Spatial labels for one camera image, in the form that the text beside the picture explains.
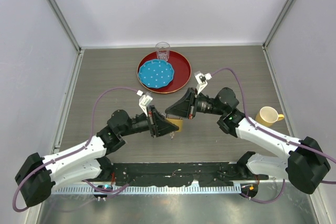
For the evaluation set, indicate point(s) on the large brass padlock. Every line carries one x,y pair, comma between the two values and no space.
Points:
176,120

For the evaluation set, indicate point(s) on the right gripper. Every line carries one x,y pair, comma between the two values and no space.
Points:
181,107

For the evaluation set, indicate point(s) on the yellow cream mug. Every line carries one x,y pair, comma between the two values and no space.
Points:
267,116

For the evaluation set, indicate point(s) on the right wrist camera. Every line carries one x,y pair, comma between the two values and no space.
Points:
202,81

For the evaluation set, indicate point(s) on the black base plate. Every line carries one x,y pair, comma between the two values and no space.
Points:
208,174

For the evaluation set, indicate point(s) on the large padlock key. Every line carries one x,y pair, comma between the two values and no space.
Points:
172,135

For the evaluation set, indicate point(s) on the red round tray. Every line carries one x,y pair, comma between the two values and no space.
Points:
182,72

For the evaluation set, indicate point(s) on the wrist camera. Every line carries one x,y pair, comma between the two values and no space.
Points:
144,100
202,81

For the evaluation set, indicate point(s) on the clear plastic cup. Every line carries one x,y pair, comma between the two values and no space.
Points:
162,51

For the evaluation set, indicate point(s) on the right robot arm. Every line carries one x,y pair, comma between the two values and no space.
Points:
301,162

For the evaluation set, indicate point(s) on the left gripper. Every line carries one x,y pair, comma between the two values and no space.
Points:
158,124

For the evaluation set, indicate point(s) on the blue dotted plate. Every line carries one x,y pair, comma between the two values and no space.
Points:
156,73

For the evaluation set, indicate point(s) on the slotted cable duct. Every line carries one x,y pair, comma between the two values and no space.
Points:
194,188

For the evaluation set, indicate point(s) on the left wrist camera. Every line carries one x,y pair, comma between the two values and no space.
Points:
144,100

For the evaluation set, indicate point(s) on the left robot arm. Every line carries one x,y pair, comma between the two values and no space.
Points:
40,175

